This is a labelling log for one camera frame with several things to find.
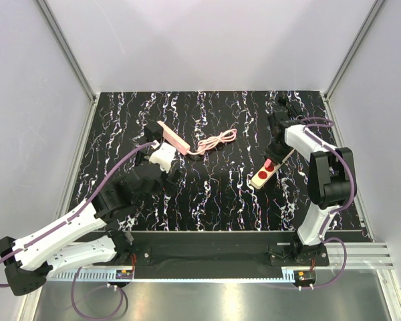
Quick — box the beige red power strip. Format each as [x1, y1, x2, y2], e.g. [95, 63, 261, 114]
[249, 149, 294, 190]

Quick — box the pink power strip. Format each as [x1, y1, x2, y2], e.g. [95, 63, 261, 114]
[157, 120, 190, 155]

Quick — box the pink cable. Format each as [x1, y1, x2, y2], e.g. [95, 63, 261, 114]
[186, 129, 238, 157]

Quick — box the pink square socket adapter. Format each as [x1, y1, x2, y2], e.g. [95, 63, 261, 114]
[264, 159, 274, 169]

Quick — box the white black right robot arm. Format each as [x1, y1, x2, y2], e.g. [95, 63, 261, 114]
[265, 112, 357, 265]

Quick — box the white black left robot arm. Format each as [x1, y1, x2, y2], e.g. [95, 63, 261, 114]
[0, 162, 181, 296]

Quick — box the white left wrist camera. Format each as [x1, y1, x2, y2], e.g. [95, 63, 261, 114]
[149, 142, 176, 173]

